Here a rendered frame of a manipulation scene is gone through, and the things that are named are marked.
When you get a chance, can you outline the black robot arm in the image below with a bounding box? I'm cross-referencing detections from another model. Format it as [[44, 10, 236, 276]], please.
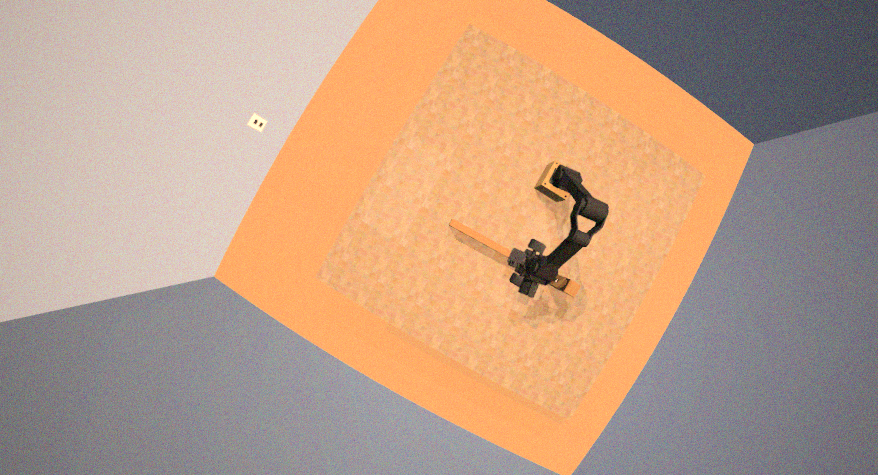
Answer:
[[507, 163, 609, 298]]

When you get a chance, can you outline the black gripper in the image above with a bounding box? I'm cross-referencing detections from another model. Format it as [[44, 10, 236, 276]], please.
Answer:
[[509, 239, 546, 287]]

